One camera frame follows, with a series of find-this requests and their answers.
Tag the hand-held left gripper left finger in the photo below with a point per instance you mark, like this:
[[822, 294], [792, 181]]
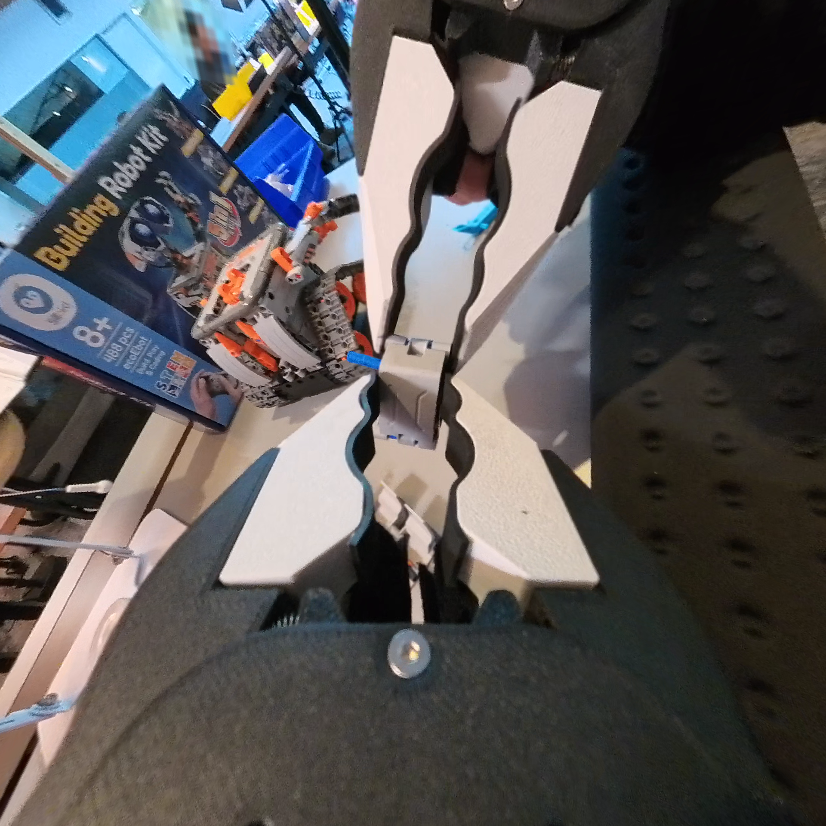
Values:
[[297, 516]]

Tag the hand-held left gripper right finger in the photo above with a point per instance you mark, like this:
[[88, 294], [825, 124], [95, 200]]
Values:
[[523, 516]]

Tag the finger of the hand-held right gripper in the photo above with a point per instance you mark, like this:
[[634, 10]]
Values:
[[548, 148], [400, 129]]

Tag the grey block module orange part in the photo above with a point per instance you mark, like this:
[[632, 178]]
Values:
[[403, 510]]

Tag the grey block module blue pin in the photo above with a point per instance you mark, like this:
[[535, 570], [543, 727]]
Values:
[[413, 393]]

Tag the person's right hand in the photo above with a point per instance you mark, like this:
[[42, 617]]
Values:
[[471, 184]]

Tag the blue plastic storage bin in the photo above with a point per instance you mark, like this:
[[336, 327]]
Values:
[[284, 155]]

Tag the yellow plastic bin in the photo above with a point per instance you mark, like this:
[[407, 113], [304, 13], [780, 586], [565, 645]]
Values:
[[232, 97]]

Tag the grey orange tracked toy robot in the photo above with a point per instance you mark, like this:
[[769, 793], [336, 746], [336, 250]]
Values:
[[284, 335]]

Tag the white zip tie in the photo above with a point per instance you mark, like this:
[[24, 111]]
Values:
[[90, 486], [110, 550]]

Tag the blue tipped zip tie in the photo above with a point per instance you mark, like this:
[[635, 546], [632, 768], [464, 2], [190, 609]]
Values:
[[39, 710]]

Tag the blue robot kit box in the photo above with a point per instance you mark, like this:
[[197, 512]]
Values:
[[97, 258]]

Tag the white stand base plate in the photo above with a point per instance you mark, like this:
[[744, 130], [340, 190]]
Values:
[[139, 548]]

